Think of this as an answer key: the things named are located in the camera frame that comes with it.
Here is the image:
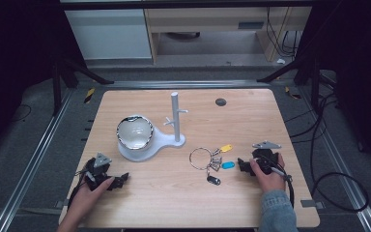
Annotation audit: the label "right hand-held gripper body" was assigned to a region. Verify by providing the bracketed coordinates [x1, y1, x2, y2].
[250, 139, 283, 177]

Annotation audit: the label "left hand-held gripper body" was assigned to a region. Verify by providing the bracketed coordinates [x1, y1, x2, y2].
[84, 152, 117, 191]

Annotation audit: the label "yellow key tag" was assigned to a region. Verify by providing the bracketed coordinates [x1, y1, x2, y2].
[218, 143, 234, 154]

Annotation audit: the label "bunch of silver keys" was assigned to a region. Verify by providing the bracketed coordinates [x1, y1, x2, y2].
[207, 148, 223, 173]

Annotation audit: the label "black key tag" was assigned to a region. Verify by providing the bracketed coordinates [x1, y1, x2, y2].
[206, 174, 222, 187]

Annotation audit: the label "large silver key ring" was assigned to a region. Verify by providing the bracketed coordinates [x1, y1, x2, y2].
[188, 146, 214, 171]

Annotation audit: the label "white key stand with pegs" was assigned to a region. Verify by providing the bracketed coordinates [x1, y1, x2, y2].
[117, 91, 189, 163]

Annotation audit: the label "person's right hand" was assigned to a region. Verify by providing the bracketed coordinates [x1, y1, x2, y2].
[248, 152, 287, 194]

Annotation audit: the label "person's left hand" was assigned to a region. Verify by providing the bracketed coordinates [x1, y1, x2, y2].
[67, 176, 116, 223]

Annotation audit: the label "white bowl with silver rim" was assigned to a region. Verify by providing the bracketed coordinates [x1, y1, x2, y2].
[115, 114, 155, 151]

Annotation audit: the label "yellow black tape strip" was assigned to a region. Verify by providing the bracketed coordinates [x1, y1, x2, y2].
[284, 85, 302, 101]
[83, 87, 97, 104]

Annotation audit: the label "black metal stand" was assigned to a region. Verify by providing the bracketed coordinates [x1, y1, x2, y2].
[51, 55, 116, 116]
[256, 52, 323, 112]

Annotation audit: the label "white cabinet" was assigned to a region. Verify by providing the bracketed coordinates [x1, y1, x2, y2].
[64, 8, 153, 61]

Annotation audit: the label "light wooden desk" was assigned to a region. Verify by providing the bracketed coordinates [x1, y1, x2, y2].
[143, 6, 313, 65]

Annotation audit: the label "left hand-held gripper cable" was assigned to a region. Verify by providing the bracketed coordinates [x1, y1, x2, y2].
[67, 165, 95, 209]

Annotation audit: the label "hand-held gripper cable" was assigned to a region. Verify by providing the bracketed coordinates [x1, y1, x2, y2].
[269, 162, 297, 209]
[67, 165, 95, 209]

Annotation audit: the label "right hand-held gripper cable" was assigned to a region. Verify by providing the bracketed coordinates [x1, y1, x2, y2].
[269, 162, 297, 209]

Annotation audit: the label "grey table bracket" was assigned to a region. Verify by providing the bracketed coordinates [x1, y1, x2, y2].
[54, 199, 70, 210]
[300, 199, 325, 210]

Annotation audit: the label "black looped floor cable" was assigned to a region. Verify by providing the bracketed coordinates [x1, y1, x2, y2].
[284, 93, 370, 213]

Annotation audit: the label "metal floor rail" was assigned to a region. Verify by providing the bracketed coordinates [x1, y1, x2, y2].
[0, 88, 75, 232]
[298, 86, 371, 232]

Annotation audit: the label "thin black floor cable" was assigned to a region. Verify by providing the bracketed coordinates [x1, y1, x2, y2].
[10, 102, 33, 124]

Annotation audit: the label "hanging black cables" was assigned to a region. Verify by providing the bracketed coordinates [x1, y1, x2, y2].
[265, 7, 303, 59]

